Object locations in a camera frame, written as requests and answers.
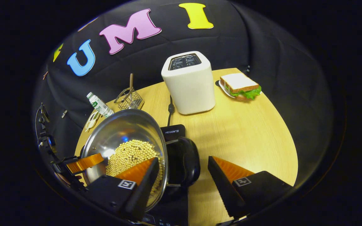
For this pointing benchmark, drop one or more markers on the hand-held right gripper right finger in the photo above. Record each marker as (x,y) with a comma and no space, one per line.
(223,191)

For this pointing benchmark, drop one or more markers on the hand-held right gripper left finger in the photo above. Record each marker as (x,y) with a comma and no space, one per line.
(145,191)

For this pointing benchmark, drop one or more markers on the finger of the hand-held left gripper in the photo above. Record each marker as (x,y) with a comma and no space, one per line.
(85,163)

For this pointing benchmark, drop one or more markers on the pile of yellow soybeans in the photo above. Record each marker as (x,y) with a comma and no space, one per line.
(130,153)

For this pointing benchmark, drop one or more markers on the black induction cooktop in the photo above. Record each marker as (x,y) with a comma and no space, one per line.
(174,131)

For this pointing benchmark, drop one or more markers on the silver cloth clip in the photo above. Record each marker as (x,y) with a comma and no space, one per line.
(64,113)

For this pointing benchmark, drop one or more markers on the white divided dish with beans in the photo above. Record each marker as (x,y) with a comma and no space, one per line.
(91,121)

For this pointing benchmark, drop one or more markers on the white drink bottle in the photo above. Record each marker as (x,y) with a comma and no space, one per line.
(101,105)

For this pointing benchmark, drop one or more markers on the wooden stick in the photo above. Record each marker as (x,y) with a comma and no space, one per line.
(131,81)

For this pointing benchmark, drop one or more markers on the small white plate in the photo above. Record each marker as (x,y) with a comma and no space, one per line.
(222,88)

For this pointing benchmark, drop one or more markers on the white toaster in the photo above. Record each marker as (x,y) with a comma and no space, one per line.
(189,88)

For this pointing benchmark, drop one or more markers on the sandwich with lettuce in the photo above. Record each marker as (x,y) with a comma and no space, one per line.
(239,83)

